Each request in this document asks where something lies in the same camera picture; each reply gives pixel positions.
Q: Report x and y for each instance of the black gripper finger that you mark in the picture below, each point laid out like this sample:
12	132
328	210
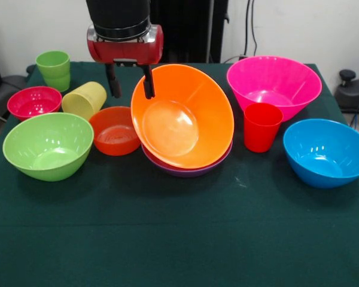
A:
148	83
115	83

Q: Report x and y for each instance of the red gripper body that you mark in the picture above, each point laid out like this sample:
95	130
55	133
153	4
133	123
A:
125	52

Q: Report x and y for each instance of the large orange bowl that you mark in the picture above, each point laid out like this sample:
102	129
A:
179	119

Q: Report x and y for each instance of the yellow cup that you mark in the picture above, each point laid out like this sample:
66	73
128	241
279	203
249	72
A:
83	100

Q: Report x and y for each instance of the small orange-red bowl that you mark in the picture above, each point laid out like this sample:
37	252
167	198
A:
113	140

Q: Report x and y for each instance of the green cup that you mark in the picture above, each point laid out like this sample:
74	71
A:
54	68

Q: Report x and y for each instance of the small crimson bowl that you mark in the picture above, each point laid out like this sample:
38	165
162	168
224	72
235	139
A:
33	101

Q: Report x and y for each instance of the light green bowl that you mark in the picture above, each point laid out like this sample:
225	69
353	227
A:
48	149

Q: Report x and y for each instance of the purple bowl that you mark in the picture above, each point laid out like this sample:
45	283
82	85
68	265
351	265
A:
185	172

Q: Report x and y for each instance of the red cup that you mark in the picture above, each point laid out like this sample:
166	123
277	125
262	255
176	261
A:
261	131

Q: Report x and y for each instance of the large pink bowl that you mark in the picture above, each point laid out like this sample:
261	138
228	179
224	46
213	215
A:
275	80

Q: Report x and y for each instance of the dark green tablecloth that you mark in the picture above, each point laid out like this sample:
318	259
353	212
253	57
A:
179	233

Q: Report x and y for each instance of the blue bowl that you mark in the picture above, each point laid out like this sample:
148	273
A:
326	155

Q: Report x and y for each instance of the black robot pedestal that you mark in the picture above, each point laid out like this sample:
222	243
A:
194	33

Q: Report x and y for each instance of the grey pedestal foot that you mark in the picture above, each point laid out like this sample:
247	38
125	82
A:
351	95
3	95

